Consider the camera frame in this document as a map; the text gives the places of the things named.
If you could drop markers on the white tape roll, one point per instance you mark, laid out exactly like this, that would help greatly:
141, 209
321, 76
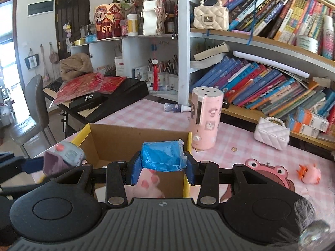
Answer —
307, 44

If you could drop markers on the grey wall panel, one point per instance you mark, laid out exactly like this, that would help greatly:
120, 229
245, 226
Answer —
40, 8

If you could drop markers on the yellow cardboard box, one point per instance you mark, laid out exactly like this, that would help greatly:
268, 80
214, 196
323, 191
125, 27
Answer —
117, 141

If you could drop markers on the pink door charm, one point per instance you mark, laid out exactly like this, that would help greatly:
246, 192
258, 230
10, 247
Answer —
68, 30

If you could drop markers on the white pink spray can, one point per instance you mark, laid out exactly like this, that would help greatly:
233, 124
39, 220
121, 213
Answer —
328, 39

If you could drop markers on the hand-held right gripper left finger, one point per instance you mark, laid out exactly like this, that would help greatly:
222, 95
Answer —
135, 172

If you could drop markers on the small spray bottle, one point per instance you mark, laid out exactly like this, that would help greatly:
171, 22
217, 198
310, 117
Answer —
175, 107

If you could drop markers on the pink cylindrical humidifier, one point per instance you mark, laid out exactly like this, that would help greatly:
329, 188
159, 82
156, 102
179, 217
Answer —
206, 120

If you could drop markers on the orange pink small toy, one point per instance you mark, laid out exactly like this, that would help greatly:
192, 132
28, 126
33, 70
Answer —
311, 175

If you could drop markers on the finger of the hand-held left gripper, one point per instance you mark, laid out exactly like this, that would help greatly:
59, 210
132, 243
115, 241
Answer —
32, 165
23, 187

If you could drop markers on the grey purple gadget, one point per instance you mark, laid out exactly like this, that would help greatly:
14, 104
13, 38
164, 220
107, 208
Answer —
65, 157

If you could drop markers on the wooden bookshelf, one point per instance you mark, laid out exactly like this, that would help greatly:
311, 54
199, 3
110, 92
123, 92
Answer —
183, 57

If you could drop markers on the white pill bottle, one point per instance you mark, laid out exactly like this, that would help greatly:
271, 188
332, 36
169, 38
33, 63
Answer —
132, 26

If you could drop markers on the white pen holder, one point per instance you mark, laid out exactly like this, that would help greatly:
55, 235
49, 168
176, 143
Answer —
162, 78
173, 79

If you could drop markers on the white orange small box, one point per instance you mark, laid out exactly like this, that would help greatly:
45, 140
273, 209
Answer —
312, 120
301, 129

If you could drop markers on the brown glass jar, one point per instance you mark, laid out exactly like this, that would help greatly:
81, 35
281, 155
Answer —
170, 24

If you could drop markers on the clear shiny wrapper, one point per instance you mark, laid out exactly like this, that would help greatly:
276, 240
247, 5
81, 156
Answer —
314, 230

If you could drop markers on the grey chair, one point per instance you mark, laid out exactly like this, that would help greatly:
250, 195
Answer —
34, 115

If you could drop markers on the small pink box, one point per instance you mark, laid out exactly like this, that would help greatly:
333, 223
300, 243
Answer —
124, 28

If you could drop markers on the dark wooden door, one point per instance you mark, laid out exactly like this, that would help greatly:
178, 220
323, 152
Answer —
70, 10

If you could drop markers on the white box red label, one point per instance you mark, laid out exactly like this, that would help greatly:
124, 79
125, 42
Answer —
119, 68

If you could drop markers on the black keyboard stand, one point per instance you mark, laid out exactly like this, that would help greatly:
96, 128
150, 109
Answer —
69, 123

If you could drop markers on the red paper packets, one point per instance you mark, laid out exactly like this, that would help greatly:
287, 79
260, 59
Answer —
113, 83

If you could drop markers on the blue plastic packet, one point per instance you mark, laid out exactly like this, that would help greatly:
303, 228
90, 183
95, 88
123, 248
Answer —
162, 154

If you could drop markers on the black white hanging tote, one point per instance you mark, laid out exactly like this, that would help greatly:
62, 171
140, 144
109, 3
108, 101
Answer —
31, 61

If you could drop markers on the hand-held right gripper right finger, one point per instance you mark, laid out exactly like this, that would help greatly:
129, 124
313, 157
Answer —
190, 170

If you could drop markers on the white tube lamp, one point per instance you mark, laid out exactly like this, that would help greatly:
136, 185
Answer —
269, 64

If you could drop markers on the pink hanging bag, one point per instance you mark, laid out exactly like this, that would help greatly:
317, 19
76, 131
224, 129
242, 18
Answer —
54, 56

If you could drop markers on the red patterned plastic bag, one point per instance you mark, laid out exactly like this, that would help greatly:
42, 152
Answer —
78, 87

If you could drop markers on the brown knotted cloth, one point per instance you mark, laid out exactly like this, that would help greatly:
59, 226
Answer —
76, 66

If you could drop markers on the flat black box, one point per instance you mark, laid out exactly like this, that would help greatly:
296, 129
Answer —
86, 102

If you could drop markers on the white curved shelf unit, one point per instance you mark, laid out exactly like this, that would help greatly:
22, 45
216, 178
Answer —
133, 49

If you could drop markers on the row of leaning colourful books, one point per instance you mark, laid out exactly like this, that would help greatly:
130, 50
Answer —
282, 15

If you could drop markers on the red tassel ornament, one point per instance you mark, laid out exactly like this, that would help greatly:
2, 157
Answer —
156, 75

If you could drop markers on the flat blue box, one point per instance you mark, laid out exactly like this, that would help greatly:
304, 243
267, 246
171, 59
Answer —
90, 38

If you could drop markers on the black electronic keyboard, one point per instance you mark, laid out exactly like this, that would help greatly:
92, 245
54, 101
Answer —
130, 91

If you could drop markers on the white carton-shaped bag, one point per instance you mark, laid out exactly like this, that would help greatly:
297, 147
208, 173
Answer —
149, 18

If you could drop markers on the row of blue books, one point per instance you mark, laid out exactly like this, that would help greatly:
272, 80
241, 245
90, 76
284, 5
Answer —
261, 86

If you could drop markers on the fortune god figure container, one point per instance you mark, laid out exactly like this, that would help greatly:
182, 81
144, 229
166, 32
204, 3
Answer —
104, 26

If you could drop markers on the thick lying book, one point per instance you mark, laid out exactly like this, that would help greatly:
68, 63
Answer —
212, 52

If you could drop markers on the pink plush toy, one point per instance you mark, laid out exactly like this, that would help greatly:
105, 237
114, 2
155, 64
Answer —
148, 185

